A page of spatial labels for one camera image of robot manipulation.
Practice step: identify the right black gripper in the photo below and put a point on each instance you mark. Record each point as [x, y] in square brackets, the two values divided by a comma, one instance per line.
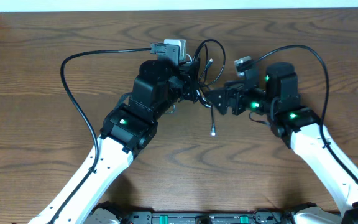
[237, 92]

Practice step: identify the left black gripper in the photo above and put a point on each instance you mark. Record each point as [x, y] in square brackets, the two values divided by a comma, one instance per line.
[190, 79]

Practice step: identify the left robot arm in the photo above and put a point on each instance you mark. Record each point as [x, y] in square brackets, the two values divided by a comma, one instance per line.
[126, 130]

